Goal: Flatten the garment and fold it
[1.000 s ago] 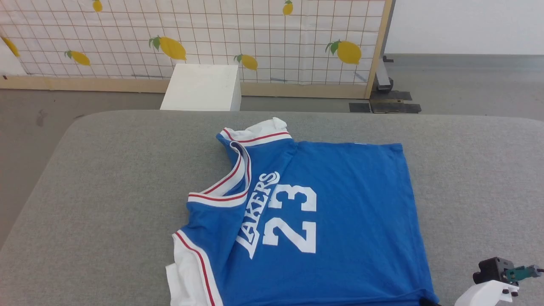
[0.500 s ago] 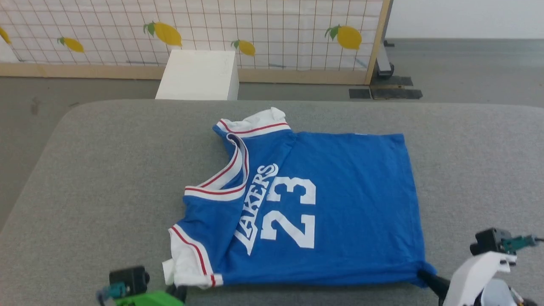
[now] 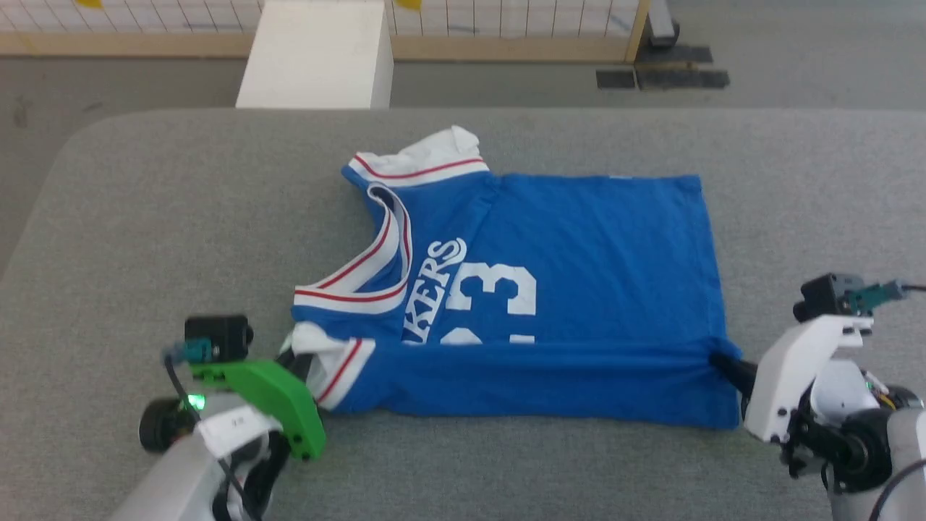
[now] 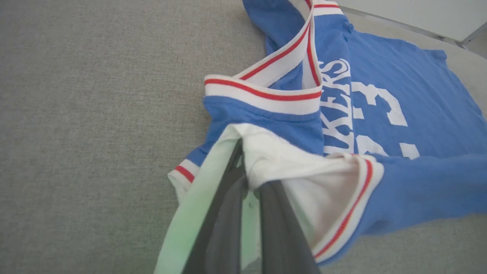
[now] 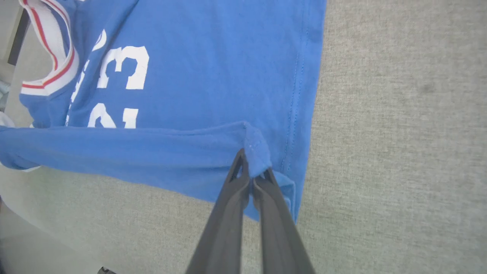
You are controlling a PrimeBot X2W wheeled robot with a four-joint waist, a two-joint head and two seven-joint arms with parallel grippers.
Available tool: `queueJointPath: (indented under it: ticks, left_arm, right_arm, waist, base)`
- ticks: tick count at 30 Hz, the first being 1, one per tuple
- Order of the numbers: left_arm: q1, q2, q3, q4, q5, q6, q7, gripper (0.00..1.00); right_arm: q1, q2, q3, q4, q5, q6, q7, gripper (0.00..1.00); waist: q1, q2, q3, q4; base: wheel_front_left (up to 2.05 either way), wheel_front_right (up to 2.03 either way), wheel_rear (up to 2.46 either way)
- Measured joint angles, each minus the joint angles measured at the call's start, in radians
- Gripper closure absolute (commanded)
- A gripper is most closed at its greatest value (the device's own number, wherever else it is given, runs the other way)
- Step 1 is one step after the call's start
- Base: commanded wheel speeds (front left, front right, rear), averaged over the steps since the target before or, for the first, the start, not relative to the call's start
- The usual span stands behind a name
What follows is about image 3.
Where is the left white paper label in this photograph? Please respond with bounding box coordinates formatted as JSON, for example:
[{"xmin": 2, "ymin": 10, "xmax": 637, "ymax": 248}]
[{"xmin": 195, "ymin": 407, "xmax": 267, "ymax": 458}]

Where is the long black floor plate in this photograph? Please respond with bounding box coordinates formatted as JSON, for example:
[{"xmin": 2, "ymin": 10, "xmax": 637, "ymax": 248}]
[{"xmin": 637, "ymin": 69, "xmax": 730, "ymax": 90}]

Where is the teal cable plug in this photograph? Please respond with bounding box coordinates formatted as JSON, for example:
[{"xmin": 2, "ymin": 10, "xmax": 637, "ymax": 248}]
[
  {"xmin": 846, "ymin": 281, "xmax": 909, "ymax": 312},
  {"xmin": 165, "ymin": 340, "xmax": 215, "ymax": 364}
]

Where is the left teal cable plug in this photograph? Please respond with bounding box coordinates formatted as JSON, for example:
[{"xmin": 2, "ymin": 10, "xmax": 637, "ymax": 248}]
[{"xmin": 165, "ymin": 340, "xmax": 215, "ymax": 364}]

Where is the right teal cable plug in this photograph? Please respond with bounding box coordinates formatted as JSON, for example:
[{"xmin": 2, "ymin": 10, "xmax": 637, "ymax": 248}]
[{"xmin": 846, "ymin": 281, "xmax": 909, "ymax": 312}]

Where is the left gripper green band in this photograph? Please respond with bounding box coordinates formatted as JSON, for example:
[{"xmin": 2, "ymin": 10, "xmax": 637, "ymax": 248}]
[{"xmin": 190, "ymin": 347, "xmax": 326, "ymax": 462}]

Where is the lemon print tiled partition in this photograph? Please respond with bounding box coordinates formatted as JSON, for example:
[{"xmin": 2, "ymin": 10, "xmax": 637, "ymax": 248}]
[{"xmin": 0, "ymin": 0, "xmax": 652, "ymax": 62}]

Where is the dark floor plate under foot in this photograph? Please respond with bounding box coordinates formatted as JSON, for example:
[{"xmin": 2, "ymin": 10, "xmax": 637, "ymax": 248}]
[{"xmin": 640, "ymin": 45, "xmax": 713, "ymax": 64}]

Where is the blue basketball jersey white trim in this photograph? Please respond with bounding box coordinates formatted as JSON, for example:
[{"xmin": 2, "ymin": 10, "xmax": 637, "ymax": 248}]
[{"xmin": 291, "ymin": 127, "xmax": 742, "ymax": 429}]

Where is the grey partition foot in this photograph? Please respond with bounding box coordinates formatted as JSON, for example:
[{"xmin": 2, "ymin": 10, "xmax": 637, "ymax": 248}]
[{"xmin": 647, "ymin": 0, "xmax": 681, "ymax": 48}]

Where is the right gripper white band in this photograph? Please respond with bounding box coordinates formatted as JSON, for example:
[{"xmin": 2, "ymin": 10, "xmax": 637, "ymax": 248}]
[{"xmin": 709, "ymin": 315, "xmax": 880, "ymax": 478}]

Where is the white box pedestal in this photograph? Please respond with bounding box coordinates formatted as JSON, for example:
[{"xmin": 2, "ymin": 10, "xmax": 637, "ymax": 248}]
[{"xmin": 236, "ymin": 0, "xmax": 395, "ymax": 109}]

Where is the left black cable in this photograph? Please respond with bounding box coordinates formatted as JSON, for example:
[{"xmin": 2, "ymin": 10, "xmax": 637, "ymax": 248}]
[{"xmin": 165, "ymin": 355, "xmax": 250, "ymax": 521}]

